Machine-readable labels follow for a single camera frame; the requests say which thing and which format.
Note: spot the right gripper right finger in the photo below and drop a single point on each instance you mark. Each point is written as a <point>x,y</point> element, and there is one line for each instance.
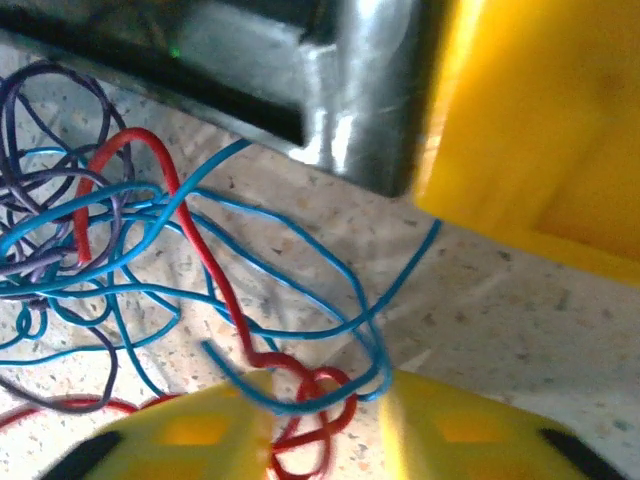
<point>475,440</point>

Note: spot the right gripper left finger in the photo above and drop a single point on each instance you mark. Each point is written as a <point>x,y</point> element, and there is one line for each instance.
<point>190,440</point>

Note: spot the yellow plastic bin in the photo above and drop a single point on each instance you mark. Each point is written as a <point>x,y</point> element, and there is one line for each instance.
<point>525,125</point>

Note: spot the black plastic bin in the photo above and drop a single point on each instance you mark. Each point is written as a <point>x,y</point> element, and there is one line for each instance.
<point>360,100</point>

